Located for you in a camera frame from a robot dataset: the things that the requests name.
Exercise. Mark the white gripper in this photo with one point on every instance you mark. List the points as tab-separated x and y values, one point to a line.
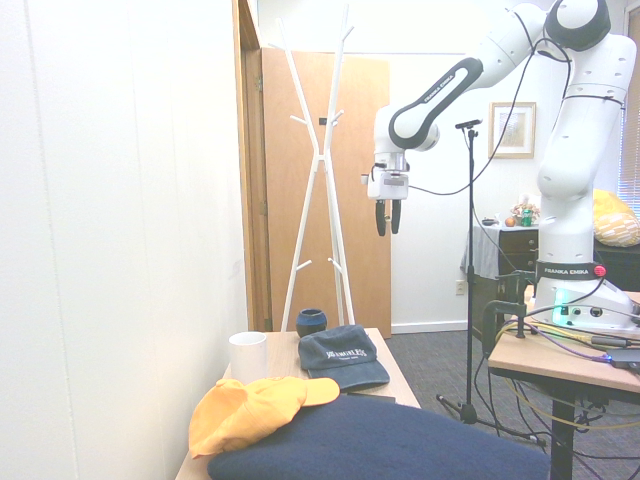
388	184

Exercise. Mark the navy blue baseball cap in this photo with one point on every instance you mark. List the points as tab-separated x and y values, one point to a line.
340	357

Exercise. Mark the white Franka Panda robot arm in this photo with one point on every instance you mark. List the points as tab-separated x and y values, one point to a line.
565	165

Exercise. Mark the yellow baseball cap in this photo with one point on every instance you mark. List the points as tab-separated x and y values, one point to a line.
255	412

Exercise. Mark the brown wooden door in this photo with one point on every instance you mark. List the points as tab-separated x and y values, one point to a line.
320	200

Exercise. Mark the white wooden coat rack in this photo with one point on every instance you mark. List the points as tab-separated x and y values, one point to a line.
320	165

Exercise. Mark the grey cloth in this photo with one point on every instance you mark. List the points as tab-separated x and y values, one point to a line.
482	250

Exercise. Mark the orange fruit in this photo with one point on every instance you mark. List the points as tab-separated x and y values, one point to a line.
509	222

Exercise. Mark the dark blue round ceramic pot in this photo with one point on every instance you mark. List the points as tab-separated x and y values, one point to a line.
311	323

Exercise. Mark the dark wooden dresser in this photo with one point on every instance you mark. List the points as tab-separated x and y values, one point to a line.
520	250

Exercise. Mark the green soda can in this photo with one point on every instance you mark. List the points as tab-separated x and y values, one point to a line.
526	218

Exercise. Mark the decorative flower figurine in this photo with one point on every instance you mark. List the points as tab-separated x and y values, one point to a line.
526	206

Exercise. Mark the black metal table clamp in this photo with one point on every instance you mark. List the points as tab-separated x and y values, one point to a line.
505	305

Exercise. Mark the light wooden side table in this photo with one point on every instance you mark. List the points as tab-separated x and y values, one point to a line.
370	365

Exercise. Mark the white cylindrical cup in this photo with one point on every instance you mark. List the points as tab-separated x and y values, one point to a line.
247	362

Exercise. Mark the red emergency stop knob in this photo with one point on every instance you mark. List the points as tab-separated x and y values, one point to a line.
599	271

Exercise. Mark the light wooden robot table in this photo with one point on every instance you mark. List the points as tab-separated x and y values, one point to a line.
550	365

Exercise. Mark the dark blue felt cushion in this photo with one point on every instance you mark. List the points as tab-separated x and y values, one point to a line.
380	442

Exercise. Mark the yellow patterned pillow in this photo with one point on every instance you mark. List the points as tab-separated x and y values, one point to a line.
614	220

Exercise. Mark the window blinds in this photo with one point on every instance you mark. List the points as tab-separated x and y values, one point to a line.
630	100

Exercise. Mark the black camera tripod stand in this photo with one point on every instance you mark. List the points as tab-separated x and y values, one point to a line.
470	280

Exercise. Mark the framed wall picture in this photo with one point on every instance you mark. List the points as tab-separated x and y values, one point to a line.
511	130

